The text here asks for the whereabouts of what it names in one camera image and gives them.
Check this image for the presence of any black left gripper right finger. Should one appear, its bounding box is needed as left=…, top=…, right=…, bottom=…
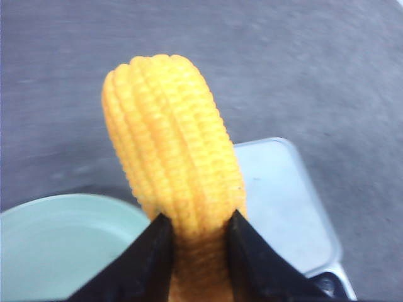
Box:
left=227, top=211, right=332, bottom=301

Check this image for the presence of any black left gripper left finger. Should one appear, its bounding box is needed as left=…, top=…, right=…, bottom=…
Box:
left=67, top=214, right=173, bottom=301

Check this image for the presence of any yellow corn cob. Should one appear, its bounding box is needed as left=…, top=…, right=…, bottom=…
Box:
left=101, top=54, right=247, bottom=301

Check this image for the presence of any silver digital kitchen scale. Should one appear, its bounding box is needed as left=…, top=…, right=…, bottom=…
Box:
left=235, top=138, right=356, bottom=299

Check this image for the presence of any light green plate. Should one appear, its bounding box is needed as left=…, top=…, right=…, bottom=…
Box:
left=1, top=194, right=149, bottom=301

